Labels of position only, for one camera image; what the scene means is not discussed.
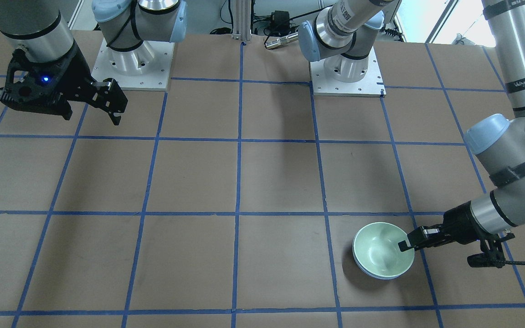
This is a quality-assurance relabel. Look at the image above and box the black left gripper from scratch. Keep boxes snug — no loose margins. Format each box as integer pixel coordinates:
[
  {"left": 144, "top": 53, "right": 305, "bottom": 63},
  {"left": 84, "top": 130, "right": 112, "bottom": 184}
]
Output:
[{"left": 398, "top": 203, "right": 487, "bottom": 252}]

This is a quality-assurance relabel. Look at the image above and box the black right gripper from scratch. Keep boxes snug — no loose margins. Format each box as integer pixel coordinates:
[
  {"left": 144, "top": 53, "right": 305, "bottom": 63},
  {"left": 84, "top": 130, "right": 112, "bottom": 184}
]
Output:
[{"left": 72, "top": 78, "right": 129, "bottom": 125}]

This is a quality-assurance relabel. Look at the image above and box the light green bowl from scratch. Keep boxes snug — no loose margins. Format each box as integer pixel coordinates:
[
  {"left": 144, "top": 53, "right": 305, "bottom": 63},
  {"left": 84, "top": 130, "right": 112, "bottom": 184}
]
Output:
[{"left": 352, "top": 222, "right": 415, "bottom": 258}]

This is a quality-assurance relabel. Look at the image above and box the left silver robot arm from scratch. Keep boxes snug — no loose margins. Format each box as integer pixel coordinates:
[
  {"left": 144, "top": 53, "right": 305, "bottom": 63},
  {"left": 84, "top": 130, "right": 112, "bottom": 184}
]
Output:
[{"left": 396, "top": 0, "right": 525, "bottom": 256}]

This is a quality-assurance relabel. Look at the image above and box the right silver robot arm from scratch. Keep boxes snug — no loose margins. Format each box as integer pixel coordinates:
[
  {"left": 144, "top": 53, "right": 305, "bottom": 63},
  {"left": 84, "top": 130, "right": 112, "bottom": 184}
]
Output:
[{"left": 0, "top": 0, "right": 187, "bottom": 125}]

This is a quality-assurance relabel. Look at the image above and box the light blue bowl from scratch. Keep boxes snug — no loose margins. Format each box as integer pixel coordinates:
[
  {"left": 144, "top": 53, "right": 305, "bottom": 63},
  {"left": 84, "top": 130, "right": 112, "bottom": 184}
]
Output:
[{"left": 353, "top": 256, "right": 414, "bottom": 280}]

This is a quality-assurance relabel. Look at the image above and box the black power adapter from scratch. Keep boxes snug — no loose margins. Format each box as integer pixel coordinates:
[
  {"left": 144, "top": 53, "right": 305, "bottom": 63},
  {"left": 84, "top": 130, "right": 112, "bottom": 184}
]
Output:
[{"left": 269, "top": 10, "right": 290, "bottom": 30}]

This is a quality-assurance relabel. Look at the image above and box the silver metal connector plug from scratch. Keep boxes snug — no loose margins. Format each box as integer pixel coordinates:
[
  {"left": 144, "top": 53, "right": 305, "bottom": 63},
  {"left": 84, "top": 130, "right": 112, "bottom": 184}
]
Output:
[{"left": 264, "top": 32, "right": 299, "bottom": 50}]

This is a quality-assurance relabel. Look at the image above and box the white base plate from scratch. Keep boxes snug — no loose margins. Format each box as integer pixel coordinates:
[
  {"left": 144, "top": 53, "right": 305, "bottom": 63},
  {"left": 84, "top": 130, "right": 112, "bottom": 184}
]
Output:
[
  {"left": 92, "top": 40, "right": 177, "bottom": 92},
  {"left": 309, "top": 47, "right": 387, "bottom": 97}
]

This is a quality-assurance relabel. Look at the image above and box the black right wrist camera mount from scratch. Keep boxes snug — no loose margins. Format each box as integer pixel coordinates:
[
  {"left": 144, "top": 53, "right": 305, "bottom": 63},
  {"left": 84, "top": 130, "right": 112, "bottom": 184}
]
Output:
[{"left": 0, "top": 41, "right": 96, "bottom": 120}]

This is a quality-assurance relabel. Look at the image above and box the silver aluminium frame post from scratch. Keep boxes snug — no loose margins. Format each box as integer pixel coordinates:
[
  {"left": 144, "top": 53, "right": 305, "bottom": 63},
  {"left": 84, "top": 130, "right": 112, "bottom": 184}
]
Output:
[{"left": 228, "top": 0, "right": 254, "bottom": 44}]

